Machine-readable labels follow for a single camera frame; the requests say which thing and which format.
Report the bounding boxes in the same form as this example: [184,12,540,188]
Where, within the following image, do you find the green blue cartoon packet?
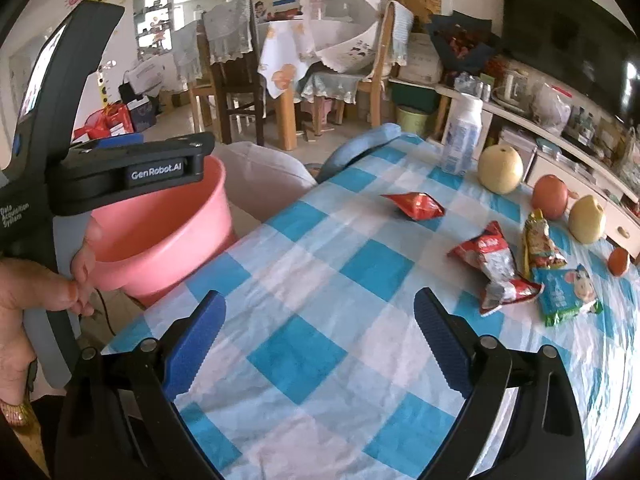
[533,264,603,326]

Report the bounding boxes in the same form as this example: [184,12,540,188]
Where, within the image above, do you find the yellow cereal snack bag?
[522,209,567,280]

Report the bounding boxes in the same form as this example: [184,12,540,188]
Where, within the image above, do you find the red white wrapper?
[447,221,544,316]

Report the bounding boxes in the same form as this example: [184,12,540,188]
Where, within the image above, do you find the small red snack bag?
[384,192,445,221]

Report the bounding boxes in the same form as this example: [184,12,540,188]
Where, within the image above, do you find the pink plastic trash bucket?
[91,155,238,307]

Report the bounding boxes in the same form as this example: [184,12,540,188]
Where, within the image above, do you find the person's left hand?
[0,219,104,428]

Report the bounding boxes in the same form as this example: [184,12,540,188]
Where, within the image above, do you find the red gift boxes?
[73,102,134,141]

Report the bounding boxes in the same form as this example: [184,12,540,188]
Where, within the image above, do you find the small orange tangerine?
[608,247,630,278]

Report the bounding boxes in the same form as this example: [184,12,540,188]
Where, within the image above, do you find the dark wooden chair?
[198,0,265,146]

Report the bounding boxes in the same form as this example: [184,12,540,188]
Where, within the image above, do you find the blue white checkered tablecloth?
[107,134,639,479]

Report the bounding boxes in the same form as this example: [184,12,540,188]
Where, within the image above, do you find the yellow pear right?
[568,195,606,245]

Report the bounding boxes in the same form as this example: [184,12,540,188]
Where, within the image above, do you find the yellow pear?
[477,144,524,195]
[568,195,606,245]

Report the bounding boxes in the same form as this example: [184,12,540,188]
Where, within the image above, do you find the red apple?
[532,174,570,220]

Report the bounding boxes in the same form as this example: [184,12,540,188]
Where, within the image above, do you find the dining table floral cloth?
[257,16,318,151]

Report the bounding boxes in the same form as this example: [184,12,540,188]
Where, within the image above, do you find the yellow pear left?
[477,144,524,195]

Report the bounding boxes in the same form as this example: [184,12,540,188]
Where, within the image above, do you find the white tv cabinet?
[434,82,640,260]

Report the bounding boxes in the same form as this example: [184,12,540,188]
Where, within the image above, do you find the white milk bottle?
[440,94,483,174]

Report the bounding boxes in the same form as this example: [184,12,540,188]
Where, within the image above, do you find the clear plastic bag on cabinet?
[530,84,572,136]

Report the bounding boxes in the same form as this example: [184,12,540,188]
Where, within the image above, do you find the white mesh food cover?
[299,0,385,74]

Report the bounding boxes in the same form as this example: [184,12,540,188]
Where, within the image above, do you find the green waste bin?
[396,105,428,136]

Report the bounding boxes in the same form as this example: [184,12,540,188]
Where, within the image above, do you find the electric kettle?
[492,70,528,108]

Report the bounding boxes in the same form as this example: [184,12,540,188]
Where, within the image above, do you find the wooden chair with towel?
[357,0,414,128]

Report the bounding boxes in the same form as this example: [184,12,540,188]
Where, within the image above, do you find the black flat television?
[502,0,639,124]

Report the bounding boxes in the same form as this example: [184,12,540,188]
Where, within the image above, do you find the dark flower bouquet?
[423,11,501,75]

